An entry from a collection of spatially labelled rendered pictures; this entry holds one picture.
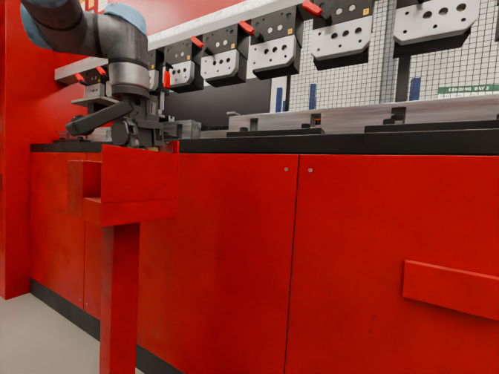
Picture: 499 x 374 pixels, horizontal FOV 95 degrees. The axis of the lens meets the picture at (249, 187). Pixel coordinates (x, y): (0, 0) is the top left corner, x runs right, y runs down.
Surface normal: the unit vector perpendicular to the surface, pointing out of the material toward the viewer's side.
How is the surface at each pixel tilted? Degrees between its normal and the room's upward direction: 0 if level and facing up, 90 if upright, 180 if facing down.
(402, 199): 90
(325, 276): 90
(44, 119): 90
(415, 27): 90
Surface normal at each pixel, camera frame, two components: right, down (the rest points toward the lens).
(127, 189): 0.80, 0.07
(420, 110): -0.48, 0.02
